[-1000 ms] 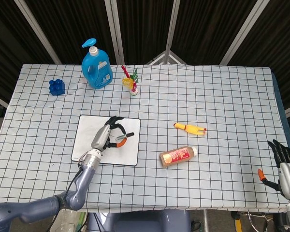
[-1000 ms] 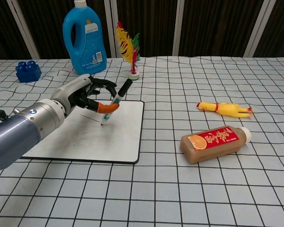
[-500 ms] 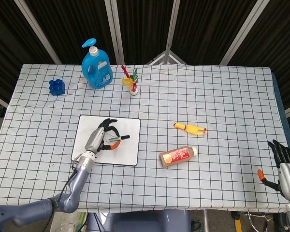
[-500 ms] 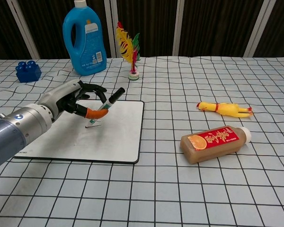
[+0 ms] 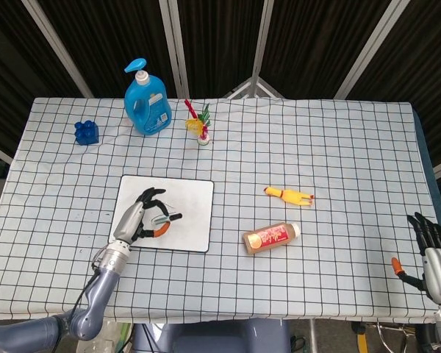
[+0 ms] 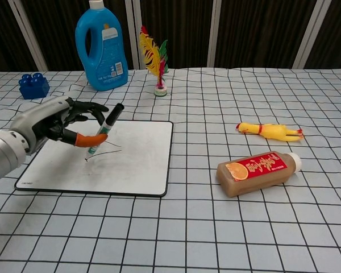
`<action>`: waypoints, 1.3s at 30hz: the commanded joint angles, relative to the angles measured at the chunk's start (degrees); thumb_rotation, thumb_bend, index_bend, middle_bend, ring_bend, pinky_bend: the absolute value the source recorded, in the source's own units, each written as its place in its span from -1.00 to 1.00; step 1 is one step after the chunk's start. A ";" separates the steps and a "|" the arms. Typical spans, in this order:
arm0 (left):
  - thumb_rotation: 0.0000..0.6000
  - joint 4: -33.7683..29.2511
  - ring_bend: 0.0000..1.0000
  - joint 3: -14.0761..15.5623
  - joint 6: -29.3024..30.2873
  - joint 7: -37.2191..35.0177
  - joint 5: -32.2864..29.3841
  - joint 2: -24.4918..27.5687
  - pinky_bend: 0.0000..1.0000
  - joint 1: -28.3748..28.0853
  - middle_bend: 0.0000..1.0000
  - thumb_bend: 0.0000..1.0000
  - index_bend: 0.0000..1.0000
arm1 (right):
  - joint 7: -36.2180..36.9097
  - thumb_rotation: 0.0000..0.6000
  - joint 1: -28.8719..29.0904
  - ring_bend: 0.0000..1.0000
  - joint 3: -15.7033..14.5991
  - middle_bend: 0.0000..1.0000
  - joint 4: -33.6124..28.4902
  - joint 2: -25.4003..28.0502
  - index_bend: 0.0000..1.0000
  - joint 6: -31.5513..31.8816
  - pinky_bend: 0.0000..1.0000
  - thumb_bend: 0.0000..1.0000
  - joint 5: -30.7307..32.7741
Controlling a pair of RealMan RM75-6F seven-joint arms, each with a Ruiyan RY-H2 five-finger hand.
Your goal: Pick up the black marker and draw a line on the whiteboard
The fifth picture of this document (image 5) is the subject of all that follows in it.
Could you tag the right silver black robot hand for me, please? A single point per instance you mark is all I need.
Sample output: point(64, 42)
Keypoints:
point(439, 268)

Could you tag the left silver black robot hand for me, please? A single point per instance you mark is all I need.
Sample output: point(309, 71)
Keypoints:
point(128, 222)

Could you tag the green white marker pen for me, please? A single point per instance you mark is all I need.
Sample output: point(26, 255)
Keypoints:
point(174, 217)

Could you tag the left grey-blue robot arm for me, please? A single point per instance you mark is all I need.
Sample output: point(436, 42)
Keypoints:
point(103, 287)

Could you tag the white erasable board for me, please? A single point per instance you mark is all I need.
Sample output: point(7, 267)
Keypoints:
point(187, 206)

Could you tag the blue toy building brick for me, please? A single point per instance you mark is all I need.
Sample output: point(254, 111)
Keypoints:
point(87, 134)

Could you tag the blue detergent bottle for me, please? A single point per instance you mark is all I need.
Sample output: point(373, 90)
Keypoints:
point(147, 106)

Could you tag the colourful feather shuttlecock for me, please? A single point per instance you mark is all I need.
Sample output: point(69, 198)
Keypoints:
point(196, 125)

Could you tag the grey robot torso base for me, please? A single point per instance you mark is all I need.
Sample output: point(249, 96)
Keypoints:
point(213, 336)

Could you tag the brown juice bottle red label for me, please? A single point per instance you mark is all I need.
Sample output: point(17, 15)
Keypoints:
point(270, 238)

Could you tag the yellow rubber chicken toy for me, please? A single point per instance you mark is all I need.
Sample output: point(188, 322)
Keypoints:
point(292, 196)

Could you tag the white black checked tablecloth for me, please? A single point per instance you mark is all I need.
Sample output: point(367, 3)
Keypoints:
point(279, 154)

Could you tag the dark white-framed folding screen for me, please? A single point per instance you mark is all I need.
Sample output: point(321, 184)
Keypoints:
point(316, 44)

